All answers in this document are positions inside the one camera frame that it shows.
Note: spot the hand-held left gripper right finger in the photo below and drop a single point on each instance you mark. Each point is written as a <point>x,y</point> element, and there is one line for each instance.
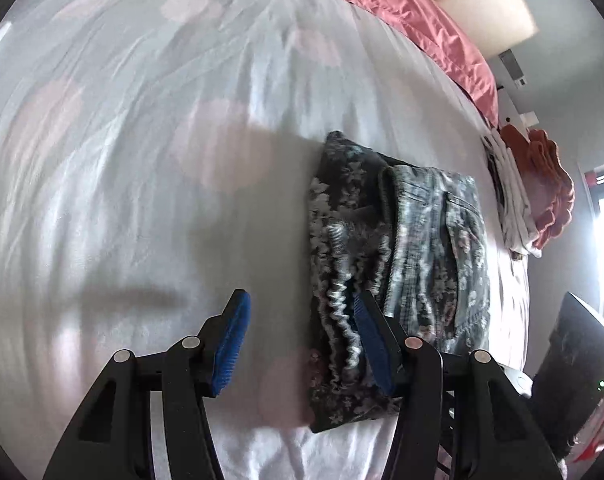
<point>376,345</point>

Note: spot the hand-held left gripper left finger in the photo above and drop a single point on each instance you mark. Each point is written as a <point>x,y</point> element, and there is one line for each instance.
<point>229,345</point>

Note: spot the dark floral pants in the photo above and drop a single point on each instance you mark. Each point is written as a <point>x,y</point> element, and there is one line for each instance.
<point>342,210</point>

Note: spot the stack of white folded clothes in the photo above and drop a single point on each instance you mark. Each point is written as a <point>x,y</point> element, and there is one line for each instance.
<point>514,195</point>

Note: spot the folded orange clothes stack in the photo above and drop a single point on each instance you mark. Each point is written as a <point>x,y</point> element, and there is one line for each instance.
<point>541,170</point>

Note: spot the red and white cloth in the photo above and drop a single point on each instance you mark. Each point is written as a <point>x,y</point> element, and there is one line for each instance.
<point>594,447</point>

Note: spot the floral denim jeans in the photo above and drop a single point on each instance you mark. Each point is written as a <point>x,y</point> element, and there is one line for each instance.
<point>431,240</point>

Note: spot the grey pink-dotted bed sheet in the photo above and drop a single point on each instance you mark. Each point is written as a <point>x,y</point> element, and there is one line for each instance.
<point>132,160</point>

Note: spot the small white box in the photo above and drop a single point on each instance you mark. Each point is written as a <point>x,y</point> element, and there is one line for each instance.
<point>529,119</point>

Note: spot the coral pink pillow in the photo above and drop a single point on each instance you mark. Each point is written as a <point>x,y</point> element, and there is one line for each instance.
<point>421,20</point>

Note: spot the beige padded headboard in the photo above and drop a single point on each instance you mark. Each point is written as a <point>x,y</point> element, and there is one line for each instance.
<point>491,5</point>

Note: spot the wall outlet plate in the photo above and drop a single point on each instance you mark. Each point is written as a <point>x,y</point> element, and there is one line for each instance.
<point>511,67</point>

